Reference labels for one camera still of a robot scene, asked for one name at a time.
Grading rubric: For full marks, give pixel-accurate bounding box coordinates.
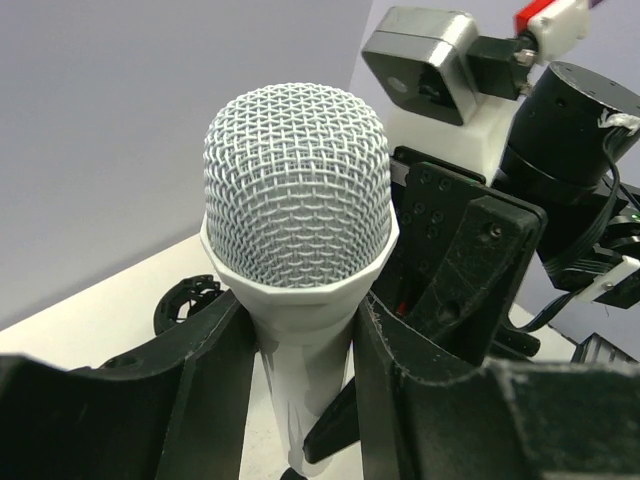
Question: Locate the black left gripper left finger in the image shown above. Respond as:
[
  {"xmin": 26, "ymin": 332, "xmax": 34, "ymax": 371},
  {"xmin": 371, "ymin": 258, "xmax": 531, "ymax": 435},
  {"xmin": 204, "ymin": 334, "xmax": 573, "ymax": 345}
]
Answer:
[{"xmin": 1, "ymin": 292, "xmax": 255, "ymax": 479}]

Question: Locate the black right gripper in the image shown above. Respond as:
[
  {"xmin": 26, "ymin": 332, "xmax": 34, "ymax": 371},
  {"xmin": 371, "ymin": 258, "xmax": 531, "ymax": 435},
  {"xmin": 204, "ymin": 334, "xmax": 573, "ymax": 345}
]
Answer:
[{"xmin": 303, "ymin": 146, "xmax": 547, "ymax": 463}]

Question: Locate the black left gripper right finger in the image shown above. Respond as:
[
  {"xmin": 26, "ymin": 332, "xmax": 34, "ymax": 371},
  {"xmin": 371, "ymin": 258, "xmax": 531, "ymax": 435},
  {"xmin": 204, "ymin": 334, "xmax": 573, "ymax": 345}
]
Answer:
[{"xmin": 354, "ymin": 296, "xmax": 639, "ymax": 479}]

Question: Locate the black shock mount stand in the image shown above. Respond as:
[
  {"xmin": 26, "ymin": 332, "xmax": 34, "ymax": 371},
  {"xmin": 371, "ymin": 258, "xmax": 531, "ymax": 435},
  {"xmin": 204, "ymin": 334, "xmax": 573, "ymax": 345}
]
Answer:
[{"xmin": 153, "ymin": 274, "xmax": 225, "ymax": 336}]

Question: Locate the white microphone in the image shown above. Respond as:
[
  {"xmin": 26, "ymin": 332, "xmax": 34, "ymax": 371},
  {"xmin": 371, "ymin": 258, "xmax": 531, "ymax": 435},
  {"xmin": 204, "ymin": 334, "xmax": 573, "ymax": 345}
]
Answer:
[{"xmin": 200, "ymin": 83, "xmax": 399, "ymax": 477}]

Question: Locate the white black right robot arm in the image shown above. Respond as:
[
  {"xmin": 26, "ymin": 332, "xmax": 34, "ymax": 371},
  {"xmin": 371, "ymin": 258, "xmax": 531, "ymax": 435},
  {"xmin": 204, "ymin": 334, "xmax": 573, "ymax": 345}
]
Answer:
[{"xmin": 303, "ymin": 62, "xmax": 639, "ymax": 479}]

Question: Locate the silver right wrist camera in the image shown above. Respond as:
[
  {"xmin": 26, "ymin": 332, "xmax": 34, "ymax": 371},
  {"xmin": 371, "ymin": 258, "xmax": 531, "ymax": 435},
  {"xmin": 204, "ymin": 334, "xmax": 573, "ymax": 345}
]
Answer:
[{"xmin": 362, "ymin": 6, "xmax": 480, "ymax": 126}]

